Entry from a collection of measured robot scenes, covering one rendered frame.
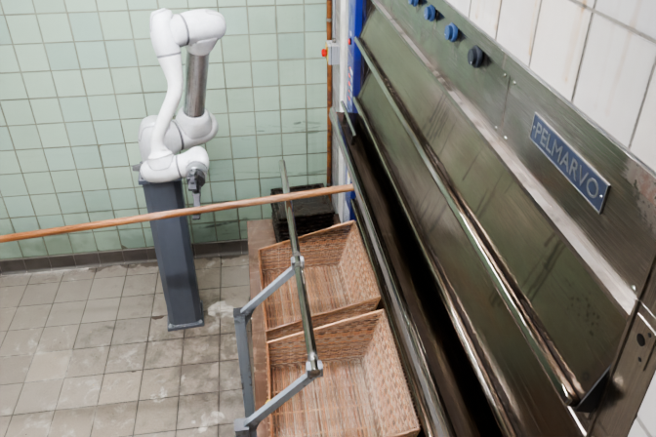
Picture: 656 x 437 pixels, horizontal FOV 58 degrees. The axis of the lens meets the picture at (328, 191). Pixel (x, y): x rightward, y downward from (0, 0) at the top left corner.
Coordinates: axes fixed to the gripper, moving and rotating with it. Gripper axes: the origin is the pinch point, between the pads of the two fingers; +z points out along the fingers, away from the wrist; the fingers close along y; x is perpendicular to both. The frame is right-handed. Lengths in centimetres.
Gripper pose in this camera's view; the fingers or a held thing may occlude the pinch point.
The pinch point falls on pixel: (194, 203)
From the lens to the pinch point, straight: 238.3
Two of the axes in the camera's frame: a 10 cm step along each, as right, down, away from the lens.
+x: -9.9, 0.8, -1.3
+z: 1.5, 5.3, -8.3
